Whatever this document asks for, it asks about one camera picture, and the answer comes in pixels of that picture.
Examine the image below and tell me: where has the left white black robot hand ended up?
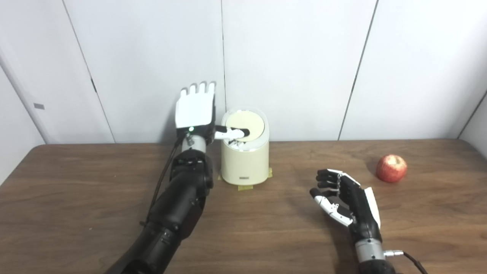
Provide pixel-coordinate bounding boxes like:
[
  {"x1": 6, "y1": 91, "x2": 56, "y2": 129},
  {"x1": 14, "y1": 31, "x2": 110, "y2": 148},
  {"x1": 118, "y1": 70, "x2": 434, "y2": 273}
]
[{"x1": 174, "y1": 81, "x2": 251, "y2": 147}]

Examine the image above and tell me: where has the cream-colored bin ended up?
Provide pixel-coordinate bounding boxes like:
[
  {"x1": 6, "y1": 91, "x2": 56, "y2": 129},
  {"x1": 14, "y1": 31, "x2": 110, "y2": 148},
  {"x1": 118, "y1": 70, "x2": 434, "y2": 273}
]
[{"x1": 221, "y1": 108, "x2": 270, "y2": 186}]

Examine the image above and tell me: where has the red apple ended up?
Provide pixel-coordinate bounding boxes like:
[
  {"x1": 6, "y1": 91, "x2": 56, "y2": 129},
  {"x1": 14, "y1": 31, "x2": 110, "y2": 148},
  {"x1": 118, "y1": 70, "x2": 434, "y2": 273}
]
[{"x1": 376, "y1": 154, "x2": 407, "y2": 183}]

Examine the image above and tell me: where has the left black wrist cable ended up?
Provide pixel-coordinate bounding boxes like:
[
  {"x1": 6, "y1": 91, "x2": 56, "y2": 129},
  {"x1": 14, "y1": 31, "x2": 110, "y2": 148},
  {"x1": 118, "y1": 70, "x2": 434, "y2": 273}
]
[{"x1": 139, "y1": 135, "x2": 187, "y2": 229}]

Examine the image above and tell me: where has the round cream bin lid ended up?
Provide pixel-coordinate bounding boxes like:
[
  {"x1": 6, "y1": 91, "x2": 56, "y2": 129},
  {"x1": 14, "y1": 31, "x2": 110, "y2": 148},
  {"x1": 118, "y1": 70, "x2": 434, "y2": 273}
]
[{"x1": 225, "y1": 110, "x2": 265, "y2": 143}]

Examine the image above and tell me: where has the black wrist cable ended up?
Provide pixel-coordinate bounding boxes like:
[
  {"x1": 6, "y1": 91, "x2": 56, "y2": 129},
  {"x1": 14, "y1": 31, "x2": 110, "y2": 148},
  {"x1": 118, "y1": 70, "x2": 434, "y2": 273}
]
[
  {"x1": 139, "y1": 135, "x2": 187, "y2": 229},
  {"x1": 384, "y1": 250, "x2": 428, "y2": 274}
]

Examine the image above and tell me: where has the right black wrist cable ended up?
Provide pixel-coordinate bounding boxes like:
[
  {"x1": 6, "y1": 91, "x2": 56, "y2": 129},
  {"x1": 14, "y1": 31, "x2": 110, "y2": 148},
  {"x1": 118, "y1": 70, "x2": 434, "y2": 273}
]
[{"x1": 384, "y1": 250, "x2": 428, "y2": 274}]

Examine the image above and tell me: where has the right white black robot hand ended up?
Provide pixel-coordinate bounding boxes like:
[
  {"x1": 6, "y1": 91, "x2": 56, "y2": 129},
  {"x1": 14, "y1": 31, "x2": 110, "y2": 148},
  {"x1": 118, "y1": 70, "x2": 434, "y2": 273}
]
[{"x1": 309, "y1": 169, "x2": 382, "y2": 243}]

